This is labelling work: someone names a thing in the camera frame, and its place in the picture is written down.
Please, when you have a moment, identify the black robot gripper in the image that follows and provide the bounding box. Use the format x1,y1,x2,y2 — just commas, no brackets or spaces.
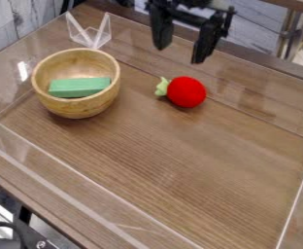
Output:
144,0,235,64

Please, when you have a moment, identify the red plush fruit green leaf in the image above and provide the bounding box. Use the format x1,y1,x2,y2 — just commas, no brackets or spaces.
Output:
154,76,207,108

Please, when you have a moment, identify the metal table leg background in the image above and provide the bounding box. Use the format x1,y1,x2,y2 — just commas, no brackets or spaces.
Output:
276,10,303,61

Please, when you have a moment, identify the wooden bowl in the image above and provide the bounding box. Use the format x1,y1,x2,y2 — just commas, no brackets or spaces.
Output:
30,48,120,119

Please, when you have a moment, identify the green rectangular block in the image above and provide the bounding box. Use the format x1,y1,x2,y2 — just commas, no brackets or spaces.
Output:
47,77,111,98

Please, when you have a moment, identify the black table frame bracket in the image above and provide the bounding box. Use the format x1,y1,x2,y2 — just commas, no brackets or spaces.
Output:
14,205,58,249

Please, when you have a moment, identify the black cable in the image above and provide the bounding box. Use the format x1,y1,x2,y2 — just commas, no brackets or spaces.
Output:
0,221,22,249

